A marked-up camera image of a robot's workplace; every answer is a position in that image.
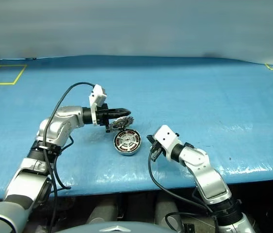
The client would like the grey robot chest cover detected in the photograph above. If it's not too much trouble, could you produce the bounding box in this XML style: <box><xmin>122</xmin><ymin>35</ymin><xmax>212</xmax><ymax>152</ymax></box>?
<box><xmin>63</xmin><ymin>220</ymin><xmax>168</xmax><ymax>233</ymax></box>

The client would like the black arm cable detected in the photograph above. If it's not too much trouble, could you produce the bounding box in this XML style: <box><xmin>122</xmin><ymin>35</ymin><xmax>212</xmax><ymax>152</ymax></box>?
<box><xmin>147</xmin><ymin>148</ymin><xmax>221</xmax><ymax>233</ymax></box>
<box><xmin>43</xmin><ymin>82</ymin><xmax>96</xmax><ymax>233</ymax></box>

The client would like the dark grey rounded shape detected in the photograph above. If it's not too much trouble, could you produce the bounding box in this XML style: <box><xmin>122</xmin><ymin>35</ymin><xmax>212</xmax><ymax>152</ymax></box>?
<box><xmin>154</xmin><ymin>194</ymin><xmax>184</xmax><ymax>233</ymax></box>
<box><xmin>86</xmin><ymin>203</ymin><xmax>119</xmax><ymax>225</ymax></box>

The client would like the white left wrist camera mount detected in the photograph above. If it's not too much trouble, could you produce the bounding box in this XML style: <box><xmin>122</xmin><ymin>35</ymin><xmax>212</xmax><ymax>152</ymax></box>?
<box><xmin>88</xmin><ymin>83</ymin><xmax>108</xmax><ymax>126</ymax></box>

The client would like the blue plastic table cover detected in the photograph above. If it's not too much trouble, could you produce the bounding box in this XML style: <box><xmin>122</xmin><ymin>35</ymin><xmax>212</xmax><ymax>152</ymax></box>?
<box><xmin>0</xmin><ymin>55</ymin><xmax>273</xmax><ymax>201</ymax></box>

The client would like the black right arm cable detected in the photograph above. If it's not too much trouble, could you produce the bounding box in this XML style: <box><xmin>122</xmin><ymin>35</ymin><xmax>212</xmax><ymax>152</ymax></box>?
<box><xmin>147</xmin><ymin>148</ymin><xmax>221</xmax><ymax>233</ymax></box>

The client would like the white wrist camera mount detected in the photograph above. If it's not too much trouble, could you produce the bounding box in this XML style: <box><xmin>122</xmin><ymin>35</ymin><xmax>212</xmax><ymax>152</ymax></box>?
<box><xmin>153</xmin><ymin>124</ymin><xmax>183</xmax><ymax>163</ymax></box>
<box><xmin>88</xmin><ymin>83</ymin><xmax>108</xmax><ymax>126</ymax></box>

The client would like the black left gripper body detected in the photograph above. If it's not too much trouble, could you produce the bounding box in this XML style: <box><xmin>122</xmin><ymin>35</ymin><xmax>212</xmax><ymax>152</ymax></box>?
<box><xmin>95</xmin><ymin>102</ymin><xmax>114</xmax><ymax>133</ymax></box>

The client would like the silver toothed gear plate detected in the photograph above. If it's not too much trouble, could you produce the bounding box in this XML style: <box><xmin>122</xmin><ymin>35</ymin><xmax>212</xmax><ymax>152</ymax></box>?
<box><xmin>109</xmin><ymin>116</ymin><xmax>135</xmax><ymax>132</ymax></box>

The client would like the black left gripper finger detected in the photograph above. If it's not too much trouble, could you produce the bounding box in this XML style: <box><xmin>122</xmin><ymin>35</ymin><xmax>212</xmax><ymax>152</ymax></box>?
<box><xmin>109</xmin><ymin>107</ymin><xmax>131</xmax><ymax>114</ymax></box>
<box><xmin>109</xmin><ymin>112</ymin><xmax>131</xmax><ymax>119</ymax></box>

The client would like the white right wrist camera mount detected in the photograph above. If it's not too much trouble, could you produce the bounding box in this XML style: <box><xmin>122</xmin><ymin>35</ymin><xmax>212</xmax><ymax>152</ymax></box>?
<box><xmin>153</xmin><ymin>124</ymin><xmax>183</xmax><ymax>163</ymax></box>

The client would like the copper wound motor stator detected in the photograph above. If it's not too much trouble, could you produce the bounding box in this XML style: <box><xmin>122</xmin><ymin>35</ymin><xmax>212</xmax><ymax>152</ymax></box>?
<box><xmin>113</xmin><ymin>130</ymin><xmax>143</xmax><ymax>156</ymax></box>

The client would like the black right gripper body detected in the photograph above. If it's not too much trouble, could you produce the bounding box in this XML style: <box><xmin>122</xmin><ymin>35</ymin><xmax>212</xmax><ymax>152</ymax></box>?
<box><xmin>149</xmin><ymin>142</ymin><xmax>166</xmax><ymax>163</ymax></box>

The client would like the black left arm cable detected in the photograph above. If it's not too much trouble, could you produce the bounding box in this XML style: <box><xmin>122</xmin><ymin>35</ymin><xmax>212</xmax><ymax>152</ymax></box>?
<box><xmin>43</xmin><ymin>82</ymin><xmax>96</xmax><ymax>233</ymax></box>

